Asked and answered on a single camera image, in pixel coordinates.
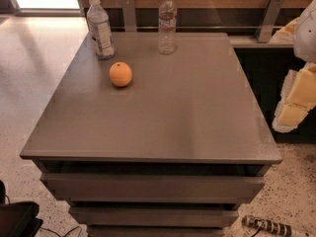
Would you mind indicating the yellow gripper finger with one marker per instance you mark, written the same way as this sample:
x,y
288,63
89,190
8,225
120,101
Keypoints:
x,y
297,98
286,33

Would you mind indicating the clear red-label water bottle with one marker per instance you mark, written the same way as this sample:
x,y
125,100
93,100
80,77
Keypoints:
x,y
167,22

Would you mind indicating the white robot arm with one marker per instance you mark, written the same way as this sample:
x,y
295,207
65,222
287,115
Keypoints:
x,y
304,40

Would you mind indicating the white-label water bottle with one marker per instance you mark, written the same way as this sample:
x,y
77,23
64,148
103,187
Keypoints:
x,y
100,30

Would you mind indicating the black and white power strip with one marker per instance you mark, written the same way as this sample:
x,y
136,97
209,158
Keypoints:
x,y
274,228

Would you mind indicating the grey drawer cabinet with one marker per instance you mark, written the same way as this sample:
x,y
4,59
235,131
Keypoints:
x,y
174,154

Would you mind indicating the orange fruit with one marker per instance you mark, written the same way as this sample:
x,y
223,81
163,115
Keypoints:
x,y
120,74

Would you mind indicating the black box on floor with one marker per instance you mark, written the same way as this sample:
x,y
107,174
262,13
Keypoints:
x,y
18,219

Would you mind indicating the right metal bracket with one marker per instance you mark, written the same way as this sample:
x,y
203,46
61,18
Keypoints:
x,y
265,29

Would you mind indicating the metal bracket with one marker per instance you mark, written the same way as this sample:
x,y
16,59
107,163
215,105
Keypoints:
x,y
129,17
265,29

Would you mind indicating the left metal bracket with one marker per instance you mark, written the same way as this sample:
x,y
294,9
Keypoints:
x,y
129,17

